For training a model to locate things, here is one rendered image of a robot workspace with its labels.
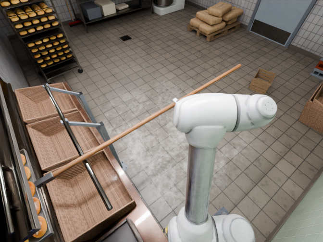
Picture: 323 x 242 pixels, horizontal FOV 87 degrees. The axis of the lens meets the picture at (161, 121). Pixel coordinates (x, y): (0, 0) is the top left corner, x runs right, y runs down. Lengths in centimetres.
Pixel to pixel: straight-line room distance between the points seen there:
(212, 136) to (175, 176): 174
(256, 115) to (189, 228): 55
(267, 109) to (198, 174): 32
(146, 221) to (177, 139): 130
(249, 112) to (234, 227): 54
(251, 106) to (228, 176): 190
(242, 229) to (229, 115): 55
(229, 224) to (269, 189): 170
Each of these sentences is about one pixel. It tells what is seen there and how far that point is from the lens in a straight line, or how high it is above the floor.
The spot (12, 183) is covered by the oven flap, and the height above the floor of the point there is 141.
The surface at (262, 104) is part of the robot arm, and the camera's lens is 58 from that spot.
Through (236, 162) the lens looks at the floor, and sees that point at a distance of 255.
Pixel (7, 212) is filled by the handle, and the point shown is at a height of 146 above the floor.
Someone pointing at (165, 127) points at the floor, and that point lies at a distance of 263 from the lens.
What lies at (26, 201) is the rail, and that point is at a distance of 89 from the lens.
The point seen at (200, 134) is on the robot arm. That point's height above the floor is 168.
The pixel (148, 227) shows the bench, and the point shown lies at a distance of 157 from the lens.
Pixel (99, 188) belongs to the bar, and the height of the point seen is 117.
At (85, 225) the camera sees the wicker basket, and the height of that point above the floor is 60.
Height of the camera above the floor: 214
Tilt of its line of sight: 52 degrees down
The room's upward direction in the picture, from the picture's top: straight up
